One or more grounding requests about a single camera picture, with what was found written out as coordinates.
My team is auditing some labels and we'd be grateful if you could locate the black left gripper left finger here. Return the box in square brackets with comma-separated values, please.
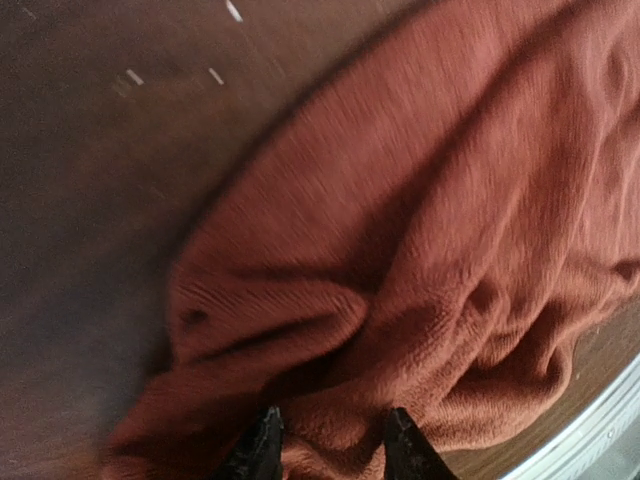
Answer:
[212, 406, 283, 480]

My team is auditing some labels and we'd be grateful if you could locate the aluminium front rail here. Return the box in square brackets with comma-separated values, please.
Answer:
[504, 358, 639, 479]

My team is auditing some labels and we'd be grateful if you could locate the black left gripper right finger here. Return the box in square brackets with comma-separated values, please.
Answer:
[384, 408, 455, 480]

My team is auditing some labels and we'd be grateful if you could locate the dark red towel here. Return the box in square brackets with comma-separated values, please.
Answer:
[103, 1, 639, 479]

